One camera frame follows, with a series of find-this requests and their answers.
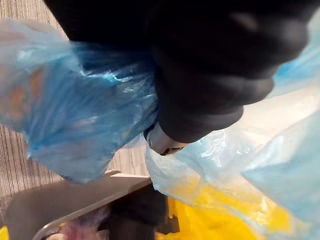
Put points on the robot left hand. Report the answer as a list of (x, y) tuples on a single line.
[(205, 62)]

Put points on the yellow snack packet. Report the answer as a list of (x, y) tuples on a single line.
[(225, 215)]

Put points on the blue plastic rubbish bag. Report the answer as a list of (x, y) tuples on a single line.
[(75, 120)]

